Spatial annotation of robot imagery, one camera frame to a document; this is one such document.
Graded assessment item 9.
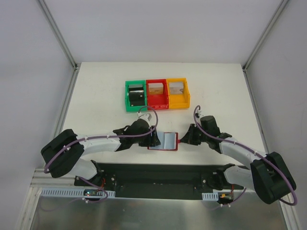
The left aluminium frame post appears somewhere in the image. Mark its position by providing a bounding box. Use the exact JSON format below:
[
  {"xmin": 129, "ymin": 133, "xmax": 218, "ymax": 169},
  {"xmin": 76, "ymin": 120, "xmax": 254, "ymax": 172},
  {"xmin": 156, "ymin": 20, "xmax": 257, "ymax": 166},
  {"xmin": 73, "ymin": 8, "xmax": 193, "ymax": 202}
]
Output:
[{"xmin": 37, "ymin": 0, "xmax": 81, "ymax": 70}]

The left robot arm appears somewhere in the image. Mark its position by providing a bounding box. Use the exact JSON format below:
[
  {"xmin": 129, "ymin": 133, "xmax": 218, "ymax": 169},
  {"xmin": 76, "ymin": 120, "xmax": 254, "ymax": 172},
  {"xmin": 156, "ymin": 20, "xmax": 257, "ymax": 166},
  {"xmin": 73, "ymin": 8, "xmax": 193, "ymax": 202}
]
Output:
[{"xmin": 41, "ymin": 118, "xmax": 160, "ymax": 187}]

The aluminium frame post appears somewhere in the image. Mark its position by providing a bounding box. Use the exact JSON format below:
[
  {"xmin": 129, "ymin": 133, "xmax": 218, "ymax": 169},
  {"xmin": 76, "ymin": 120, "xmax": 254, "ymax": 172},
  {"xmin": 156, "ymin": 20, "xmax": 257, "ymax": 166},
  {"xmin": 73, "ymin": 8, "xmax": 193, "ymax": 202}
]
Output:
[
  {"xmin": 242, "ymin": 0, "xmax": 291, "ymax": 71},
  {"xmin": 37, "ymin": 0, "xmax": 81, "ymax": 70}
]

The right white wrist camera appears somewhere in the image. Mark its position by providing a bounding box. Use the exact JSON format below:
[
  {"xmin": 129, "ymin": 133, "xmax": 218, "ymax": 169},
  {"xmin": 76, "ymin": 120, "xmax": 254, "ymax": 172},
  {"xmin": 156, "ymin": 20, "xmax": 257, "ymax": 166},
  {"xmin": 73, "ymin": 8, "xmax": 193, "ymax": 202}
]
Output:
[{"xmin": 195, "ymin": 110, "xmax": 204, "ymax": 120}]

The white cable duct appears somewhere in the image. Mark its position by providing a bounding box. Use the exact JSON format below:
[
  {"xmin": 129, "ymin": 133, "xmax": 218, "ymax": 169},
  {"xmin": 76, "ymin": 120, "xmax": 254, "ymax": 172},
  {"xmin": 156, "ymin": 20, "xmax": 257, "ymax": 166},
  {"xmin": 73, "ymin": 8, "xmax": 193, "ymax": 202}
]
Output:
[
  {"xmin": 201, "ymin": 192, "xmax": 219, "ymax": 201},
  {"xmin": 41, "ymin": 188, "xmax": 116, "ymax": 199}
]

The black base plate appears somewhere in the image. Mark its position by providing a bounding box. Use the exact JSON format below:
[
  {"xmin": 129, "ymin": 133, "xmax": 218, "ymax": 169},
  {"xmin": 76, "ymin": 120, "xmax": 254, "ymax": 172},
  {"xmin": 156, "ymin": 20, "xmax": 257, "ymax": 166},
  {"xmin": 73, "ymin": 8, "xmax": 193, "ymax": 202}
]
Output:
[{"xmin": 71, "ymin": 162, "xmax": 248, "ymax": 199}]

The red plastic bin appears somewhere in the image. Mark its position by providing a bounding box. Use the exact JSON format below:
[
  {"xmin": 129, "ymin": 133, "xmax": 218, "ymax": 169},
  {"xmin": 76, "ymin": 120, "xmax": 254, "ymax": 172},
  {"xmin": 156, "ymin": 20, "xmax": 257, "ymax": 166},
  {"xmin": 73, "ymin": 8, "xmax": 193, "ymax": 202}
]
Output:
[{"xmin": 146, "ymin": 79, "xmax": 169, "ymax": 110}]

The red leather card holder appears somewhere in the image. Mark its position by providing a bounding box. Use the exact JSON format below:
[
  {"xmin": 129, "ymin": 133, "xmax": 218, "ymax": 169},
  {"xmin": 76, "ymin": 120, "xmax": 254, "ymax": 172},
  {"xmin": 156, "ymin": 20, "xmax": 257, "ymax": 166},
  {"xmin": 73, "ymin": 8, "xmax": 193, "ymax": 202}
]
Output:
[{"xmin": 146, "ymin": 131, "xmax": 180, "ymax": 152}]

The right white cable duct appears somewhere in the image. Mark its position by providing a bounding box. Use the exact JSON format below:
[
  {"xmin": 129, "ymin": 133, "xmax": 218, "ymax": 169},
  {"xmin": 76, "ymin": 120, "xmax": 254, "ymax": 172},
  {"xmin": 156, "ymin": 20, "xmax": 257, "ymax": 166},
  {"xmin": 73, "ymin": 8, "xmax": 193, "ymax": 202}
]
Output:
[{"xmin": 201, "ymin": 192, "xmax": 219, "ymax": 201}]

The green plastic bin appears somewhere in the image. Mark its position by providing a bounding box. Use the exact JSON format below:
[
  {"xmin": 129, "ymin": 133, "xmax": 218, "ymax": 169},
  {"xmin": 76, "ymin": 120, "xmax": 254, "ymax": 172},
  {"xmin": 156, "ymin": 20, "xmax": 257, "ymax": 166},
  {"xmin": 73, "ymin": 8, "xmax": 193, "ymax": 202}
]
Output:
[{"xmin": 125, "ymin": 80, "xmax": 147, "ymax": 113}]

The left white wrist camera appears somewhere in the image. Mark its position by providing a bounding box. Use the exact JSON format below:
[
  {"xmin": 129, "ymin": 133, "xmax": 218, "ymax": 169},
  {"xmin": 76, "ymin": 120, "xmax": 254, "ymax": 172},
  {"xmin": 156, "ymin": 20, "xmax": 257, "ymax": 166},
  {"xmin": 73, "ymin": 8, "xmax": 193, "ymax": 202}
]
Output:
[{"xmin": 137, "ymin": 112, "xmax": 152, "ymax": 124}]

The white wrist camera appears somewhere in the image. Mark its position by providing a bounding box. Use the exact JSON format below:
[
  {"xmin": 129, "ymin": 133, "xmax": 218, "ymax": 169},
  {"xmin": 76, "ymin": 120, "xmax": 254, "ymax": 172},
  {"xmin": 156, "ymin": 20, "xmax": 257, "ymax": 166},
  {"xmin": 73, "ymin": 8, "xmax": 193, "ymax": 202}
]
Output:
[
  {"xmin": 137, "ymin": 112, "xmax": 152, "ymax": 124},
  {"xmin": 195, "ymin": 110, "xmax": 204, "ymax": 120}
]

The right aluminium frame post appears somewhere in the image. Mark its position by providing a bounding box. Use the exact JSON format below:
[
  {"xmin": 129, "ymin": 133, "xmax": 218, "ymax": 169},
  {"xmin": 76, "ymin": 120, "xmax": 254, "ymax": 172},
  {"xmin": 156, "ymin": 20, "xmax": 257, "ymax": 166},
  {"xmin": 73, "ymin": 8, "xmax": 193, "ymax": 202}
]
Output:
[{"xmin": 242, "ymin": 0, "xmax": 291, "ymax": 71}]

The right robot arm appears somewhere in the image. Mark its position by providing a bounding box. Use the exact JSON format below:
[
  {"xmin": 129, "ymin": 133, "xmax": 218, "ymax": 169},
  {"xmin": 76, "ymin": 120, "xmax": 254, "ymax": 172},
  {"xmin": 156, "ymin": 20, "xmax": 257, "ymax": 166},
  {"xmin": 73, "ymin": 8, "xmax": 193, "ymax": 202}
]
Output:
[{"xmin": 180, "ymin": 113, "xmax": 297, "ymax": 206}]

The left white cable duct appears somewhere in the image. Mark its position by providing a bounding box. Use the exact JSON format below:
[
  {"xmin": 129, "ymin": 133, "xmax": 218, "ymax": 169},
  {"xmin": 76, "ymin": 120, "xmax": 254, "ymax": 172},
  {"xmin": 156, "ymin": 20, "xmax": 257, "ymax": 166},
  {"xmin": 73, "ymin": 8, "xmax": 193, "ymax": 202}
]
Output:
[{"xmin": 41, "ymin": 188, "xmax": 116, "ymax": 199}]

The yellow plastic bin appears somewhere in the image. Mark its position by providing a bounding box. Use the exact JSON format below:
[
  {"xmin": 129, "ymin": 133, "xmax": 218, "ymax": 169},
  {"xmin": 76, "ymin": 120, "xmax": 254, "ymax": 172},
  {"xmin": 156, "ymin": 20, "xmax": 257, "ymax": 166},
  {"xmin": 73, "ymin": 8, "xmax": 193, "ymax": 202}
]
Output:
[{"xmin": 166, "ymin": 78, "xmax": 190, "ymax": 109}]

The black card in green bin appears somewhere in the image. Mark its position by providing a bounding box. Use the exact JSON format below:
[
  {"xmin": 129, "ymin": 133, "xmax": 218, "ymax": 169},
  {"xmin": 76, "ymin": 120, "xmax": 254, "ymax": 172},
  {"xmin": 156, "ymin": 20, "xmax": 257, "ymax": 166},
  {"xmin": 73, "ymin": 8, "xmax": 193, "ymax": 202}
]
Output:
[{"xmin": 128, "ymin": 84, "xmax": 145, "ymax": 106}]

